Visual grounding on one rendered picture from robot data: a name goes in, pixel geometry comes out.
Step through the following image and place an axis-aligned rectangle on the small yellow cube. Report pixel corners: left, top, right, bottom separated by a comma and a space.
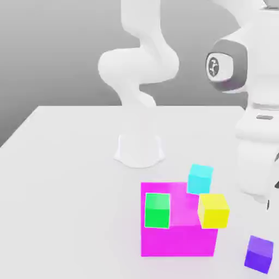
197, 193, 231, 229

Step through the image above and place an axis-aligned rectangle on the large magenta box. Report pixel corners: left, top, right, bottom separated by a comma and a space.
140, 181, 219, 258

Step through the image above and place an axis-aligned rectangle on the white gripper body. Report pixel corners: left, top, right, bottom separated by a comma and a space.
235, 139, 279, 198

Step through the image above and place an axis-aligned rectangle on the small green cube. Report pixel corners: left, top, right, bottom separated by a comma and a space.
144, 192, 171, 229

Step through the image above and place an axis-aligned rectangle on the small cyan cube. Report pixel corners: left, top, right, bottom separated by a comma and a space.
186, 163, 215, 195

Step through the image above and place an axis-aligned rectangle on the small purple cube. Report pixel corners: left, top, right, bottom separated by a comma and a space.
244, 234, 275, 275

